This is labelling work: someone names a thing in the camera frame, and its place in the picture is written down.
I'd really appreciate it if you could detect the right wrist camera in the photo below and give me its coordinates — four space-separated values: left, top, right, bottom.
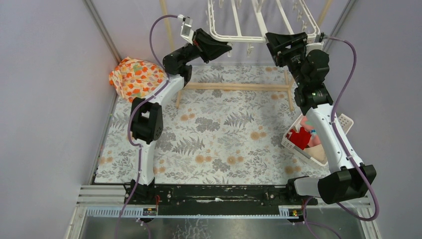
314 32 326 43

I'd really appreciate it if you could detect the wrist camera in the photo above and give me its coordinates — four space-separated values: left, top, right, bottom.
178 15 194 44
314 32 326 43

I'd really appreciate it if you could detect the white perforated plastic basket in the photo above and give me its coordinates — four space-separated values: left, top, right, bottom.
281 113 354 167

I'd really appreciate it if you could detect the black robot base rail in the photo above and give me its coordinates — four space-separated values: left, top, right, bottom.
124 184 307 212

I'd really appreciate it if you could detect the pink green patterned sock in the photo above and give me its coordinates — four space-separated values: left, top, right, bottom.
300 116 315 133

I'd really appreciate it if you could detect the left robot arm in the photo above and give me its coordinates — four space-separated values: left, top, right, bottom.
124 28 232 205

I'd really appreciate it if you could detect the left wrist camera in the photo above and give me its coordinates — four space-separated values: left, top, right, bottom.
178 15 194 44

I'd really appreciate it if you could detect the white slotted cable duct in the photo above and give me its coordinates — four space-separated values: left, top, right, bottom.
85 206 306 219

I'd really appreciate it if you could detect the pink blue lettered sock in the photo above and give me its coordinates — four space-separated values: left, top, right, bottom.
308 129 321 147

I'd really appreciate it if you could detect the floral patterned table mat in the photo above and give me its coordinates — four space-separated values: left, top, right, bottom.
94 65 329 185

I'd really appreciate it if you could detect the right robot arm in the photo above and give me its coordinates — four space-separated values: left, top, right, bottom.
265 32 377 205

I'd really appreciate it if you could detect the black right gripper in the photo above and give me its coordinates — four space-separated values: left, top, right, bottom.
265 32 308 88

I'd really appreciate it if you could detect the beige sock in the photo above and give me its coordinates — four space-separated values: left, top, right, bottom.
304 144 327 164

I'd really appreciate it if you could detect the red sock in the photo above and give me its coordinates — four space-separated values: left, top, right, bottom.
287 127 312 150

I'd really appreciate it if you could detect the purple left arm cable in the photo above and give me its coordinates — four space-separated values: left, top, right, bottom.
113 14 180 239

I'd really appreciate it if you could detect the white clip sock hanger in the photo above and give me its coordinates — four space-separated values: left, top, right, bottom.
207 0 323 57

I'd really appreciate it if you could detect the orange floral cloth bundle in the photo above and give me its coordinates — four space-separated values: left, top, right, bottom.
108 57 168 103

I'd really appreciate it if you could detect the wooden drying rack stand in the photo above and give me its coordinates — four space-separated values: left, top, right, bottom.
158 0 333 112

